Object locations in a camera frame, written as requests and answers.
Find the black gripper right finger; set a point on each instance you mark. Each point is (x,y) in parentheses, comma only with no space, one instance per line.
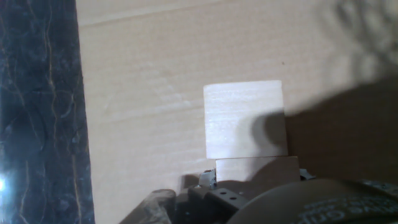
(306,175)

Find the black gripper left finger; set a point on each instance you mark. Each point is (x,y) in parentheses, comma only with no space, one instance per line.
(199,202)

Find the brown cardboard sheet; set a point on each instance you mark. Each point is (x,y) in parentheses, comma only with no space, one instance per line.
(186,77)

